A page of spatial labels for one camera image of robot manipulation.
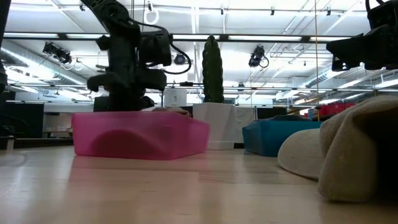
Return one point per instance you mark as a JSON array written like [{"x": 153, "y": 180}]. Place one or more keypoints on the cream fabric hat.
[{"x": 300, "y": 154}]

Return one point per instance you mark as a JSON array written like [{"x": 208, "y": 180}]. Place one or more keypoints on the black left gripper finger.
[
  {"x": 135, "y": 101},
  {"x": 116, "y": 101}
]

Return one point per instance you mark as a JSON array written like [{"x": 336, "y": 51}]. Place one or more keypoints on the dark blue fabric hat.
[{"x": 263, "y": 120}]

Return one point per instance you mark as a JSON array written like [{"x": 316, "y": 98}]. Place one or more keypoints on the black partition panel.
[{"x": 21, "y": 121}]

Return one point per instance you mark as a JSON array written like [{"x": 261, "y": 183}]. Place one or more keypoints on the white planter pot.
[{"x": 214, "y": 124}]

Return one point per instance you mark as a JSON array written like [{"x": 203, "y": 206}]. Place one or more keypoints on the green cactus plant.
[{"x": 213, "y": 68}]

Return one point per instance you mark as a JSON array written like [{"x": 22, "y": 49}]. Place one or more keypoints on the white partition panel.
[{"x": 244, "y": 124}]

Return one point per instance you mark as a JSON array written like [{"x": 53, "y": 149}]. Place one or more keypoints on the black ceiling spotlight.
[
  {"x": 57, "y": 53},
  {"x": 257, "y": 56},
  {"x": 179, "y": 59}
]

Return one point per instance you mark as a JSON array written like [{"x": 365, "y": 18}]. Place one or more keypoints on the pink plastic bin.
[{"x": 186, "y": 137}]

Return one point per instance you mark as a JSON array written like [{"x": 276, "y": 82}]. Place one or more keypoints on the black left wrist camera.
[{"x": 155, "y": 48}]

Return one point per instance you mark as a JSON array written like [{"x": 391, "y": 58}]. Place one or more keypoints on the red plastic storage bin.
[{"x": 335, "y": 109}]

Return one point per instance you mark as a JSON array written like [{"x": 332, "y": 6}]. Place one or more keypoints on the black overhead frame beam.
[{"x": 264, "y": 38}]

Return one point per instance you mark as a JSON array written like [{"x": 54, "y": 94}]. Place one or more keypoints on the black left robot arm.
[{"x": 113, "y": 17}]

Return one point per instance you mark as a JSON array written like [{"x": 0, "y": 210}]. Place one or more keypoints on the blue denim hat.
[{"x": 292, "y": 118}]

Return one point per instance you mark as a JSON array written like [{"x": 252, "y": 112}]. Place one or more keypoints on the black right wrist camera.
[{"x": 384, "y": 14}]

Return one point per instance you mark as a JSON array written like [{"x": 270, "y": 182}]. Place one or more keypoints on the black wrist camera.
[
  {"x": 155, "y": 48},
  {"x": 384, "y": 14}
]

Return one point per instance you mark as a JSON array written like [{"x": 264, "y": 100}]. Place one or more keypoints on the white box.
[{"x": 175, "y": 98}]

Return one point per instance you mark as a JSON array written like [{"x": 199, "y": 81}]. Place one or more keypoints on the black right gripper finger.
[{"x": 346, "y": 49}]

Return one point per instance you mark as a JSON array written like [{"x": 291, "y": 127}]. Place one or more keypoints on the black frame post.
[{"x": 3, "y": 18}]

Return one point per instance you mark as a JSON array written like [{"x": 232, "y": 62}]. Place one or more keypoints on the teal plastic bin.
[{"x": 267, "y": 138}]

